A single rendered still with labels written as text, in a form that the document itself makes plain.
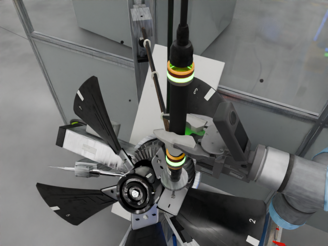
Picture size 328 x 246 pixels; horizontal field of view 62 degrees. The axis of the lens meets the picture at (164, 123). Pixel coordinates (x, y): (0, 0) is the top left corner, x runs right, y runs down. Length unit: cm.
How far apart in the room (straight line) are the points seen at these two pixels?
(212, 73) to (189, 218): 48
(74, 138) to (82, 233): 115
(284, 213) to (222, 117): 26
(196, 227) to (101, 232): 134
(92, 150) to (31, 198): 138
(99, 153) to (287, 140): 97
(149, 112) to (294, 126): 75
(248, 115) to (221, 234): 79
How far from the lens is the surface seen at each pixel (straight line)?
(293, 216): 63
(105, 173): 98
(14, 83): 331
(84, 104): 89
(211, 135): 54
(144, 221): 89
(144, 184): 78
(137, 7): 113
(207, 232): 81
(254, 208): 85
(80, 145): 105
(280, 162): 53
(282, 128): 149
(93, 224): 212
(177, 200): 82
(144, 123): 104
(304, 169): 54
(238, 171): 57
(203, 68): 97
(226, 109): 47
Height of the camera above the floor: 193
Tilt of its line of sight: 50 degrees down
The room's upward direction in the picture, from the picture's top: straight up
